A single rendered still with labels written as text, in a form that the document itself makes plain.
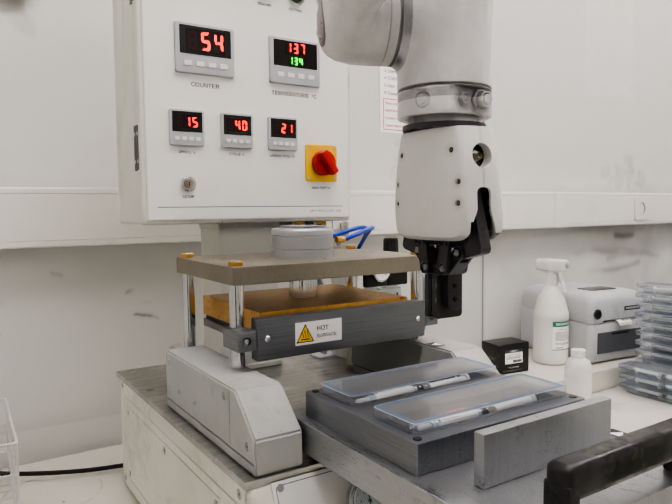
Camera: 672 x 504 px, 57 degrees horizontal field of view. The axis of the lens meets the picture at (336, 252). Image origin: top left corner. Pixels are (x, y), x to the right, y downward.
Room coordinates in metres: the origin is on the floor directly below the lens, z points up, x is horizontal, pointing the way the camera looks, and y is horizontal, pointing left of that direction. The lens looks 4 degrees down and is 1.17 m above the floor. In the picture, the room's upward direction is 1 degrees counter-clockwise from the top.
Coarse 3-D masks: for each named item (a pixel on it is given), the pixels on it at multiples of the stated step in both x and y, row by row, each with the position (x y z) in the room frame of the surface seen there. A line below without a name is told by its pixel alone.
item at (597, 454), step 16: (640, 432) 0.43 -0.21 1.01; (656, 432) 0.43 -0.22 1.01; (592, 448) 0.40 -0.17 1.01; (608, 448) 0.40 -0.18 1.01; (624, 448) 0.40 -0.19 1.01; (640, 448) 0.41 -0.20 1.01; (656, 448) 0.42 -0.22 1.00; (560, 464) 0.38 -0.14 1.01; (576, 464) 0.38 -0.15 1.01; (592, 464) 0.38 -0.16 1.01; (608, 464) 0.39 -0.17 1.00; (624, 464) 0.40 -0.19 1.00; (640, 464) 0.41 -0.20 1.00; (656, 464) 0.42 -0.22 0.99; (544, 480) 0.38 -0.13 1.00; (560, 480) 0.37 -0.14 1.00; (576, 480) 0.37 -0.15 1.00; (592, 480) 0.38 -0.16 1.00; (608, 480) 0.39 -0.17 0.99; (624, 480) 0.40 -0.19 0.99; (544, 496) 0.38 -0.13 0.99; (560, 496) 0.37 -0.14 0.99; (576, 496) 0.37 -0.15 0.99
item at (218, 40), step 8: (192, 32) 0.84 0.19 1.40; (200, 32) 0.85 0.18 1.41; (208, 32) 0.85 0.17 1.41; (216, 32) 0.86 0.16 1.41; (192, 40) 0.84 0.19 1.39; (200, 40) 0.85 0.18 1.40; (208, 40) 0.85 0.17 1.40; (216, 40) 0.86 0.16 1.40; (224, 40) 0.86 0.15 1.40; (192, 48) 0.84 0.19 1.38; (200, 48) 0.85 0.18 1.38; (208, 48) 0.85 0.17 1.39; (216, 48) 0.86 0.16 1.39; (224, 48) 0.86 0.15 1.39
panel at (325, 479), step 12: (324, 468) 0.57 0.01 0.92; (288, 480) 0.55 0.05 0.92; (300, 480) 0.55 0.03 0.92; (312, 480) 0.56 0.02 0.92; (324, 480) 0.57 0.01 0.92; (336, 480) 0.57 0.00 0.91; (276, 492) 0.54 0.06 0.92; (288, 492) 0.54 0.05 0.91; (300, 492) 0.55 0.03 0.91; (312, 492) 0.55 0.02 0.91; (324, 492) 0.56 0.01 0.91; (336, 492) 0.57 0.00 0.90
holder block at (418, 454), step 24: (456, 384) 0.60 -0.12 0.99; (312, 408) 0.58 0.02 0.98; (336, 408) 0.54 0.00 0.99; (360, 408) 0.53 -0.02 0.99; (528, 408) 0.53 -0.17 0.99; (552, 408) 0.53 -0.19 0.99; (336, 432) 0.54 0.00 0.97; (360, 432) 0.51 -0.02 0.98; (384, 432) 0.48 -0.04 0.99; (432, 432) 0.47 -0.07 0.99; (456, 432) 0.47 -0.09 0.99; (384, 456) 0.48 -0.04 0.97; (408, 456) 0.46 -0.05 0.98; (432, 456) 0.46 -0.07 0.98; (456, 456) 0.47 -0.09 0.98
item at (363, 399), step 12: (480, 372) 0.62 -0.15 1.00; (492, 372) 0.63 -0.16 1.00; (420, 384) 0.58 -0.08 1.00; (432, 384) 0.58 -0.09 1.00; (444, 384) 0.59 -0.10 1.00; (336, 396) 0.55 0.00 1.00; (348, 396) 0.54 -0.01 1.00; (360, 396) 0.54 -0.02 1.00; (372, 396) 0.55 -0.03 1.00; (384, 396) 0.55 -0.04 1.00; (396, 396) 0.56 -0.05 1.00
